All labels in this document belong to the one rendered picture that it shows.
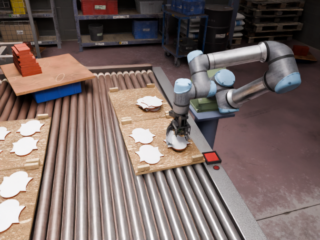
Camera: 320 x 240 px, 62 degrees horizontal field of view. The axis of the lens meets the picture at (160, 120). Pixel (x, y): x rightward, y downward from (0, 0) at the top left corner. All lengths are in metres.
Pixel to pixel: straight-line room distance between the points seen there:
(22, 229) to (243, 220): 0.82
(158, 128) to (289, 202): 1.52
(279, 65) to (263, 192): 1.52
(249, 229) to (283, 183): 1.68
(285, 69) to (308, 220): 1.54
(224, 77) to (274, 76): 0.38
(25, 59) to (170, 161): 1.17
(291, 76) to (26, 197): 1.23
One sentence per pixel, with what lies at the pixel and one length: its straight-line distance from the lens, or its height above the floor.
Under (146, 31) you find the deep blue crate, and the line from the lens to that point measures 5.79.
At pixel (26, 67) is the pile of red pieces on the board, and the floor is 1.10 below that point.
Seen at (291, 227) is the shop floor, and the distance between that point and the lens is 2.46.
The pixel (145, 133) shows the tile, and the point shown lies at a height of 0.94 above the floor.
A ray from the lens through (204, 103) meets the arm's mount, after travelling 1.79.
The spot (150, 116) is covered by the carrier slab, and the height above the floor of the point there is 0.94.
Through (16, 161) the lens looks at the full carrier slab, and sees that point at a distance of 1.42.
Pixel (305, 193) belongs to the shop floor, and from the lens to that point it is 2.79.
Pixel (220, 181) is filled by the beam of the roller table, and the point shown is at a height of 0.92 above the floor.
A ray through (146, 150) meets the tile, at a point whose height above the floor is 0.94.
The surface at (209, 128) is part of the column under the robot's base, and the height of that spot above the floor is 0.74.
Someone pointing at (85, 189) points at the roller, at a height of 0.91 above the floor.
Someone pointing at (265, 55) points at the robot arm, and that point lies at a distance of 1.34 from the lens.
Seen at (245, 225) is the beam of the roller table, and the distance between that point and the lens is 1.15.
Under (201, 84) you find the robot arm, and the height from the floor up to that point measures 1.29.
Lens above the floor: 1.81
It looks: 33 degrees down
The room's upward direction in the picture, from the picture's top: 3 degrees clockwise
